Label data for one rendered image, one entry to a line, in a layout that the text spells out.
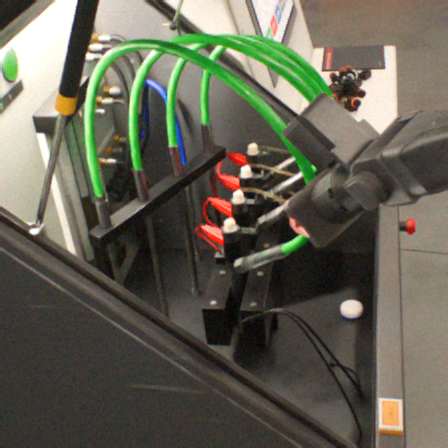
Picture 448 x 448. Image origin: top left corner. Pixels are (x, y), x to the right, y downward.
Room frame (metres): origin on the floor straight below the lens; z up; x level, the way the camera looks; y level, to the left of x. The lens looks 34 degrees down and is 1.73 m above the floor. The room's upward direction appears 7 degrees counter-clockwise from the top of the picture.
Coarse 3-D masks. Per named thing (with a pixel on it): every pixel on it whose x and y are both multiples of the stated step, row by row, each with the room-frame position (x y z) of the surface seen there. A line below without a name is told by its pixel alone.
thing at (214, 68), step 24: (120, 48) 0.90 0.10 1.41; (144, 48) 0.88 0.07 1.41; (168, 48) 0.86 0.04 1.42; (96, 72) 0.93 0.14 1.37; (216, 72) 0.81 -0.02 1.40; (96, 96) 0.95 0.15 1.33; (288, 144) 0.76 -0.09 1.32; (96, 168) 0.97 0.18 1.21; (312, 168) 0.75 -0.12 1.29; (96, 192) 0.97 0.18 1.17
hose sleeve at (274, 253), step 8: (272, 248) 0.78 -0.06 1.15; (280, 248) 0.77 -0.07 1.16; (248, 256) 0.81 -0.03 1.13; (256, 256) 0.80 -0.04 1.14; (264, 256) 0.79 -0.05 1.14; (272, 256) 0.78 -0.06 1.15; (280, 256) 0.77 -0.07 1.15; (248, 264) 0.80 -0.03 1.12; (256, 264) 0.79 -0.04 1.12; (264, 264) 0.79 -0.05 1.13
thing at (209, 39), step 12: (180, 36) 1.01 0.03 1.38; (192, 36) 1.01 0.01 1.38; (204, 36) 1.00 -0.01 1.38; (216, 36) 1.00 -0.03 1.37; (240, 48) 0.99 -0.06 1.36; (252, 48) 0.99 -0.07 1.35; (144, 60) 1.03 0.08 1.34; (156, 60) 1.02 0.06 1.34; (264, 60) 0.98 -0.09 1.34; (276, 60) 0.98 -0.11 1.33; (144, 72) 1.02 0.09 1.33; (276, 72) 0.98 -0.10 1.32; (288, 72) 0.97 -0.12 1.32; (300, 84) 0.97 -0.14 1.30; (132, 96) 1.03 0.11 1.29; (312, 96) 0.97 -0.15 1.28; (132, 108) 1.03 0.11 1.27; (132, 120) 1.03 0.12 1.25; (132, 132) 1.03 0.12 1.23; (132, 144) 1.03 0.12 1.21; (132, 156) 1.04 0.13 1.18; (144, 180) 1.03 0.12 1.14; (144, 192) 1.03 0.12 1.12; (264, 216) 0.99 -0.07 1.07; (276, 216) 0.98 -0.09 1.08; (264, 228) 0.98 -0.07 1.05
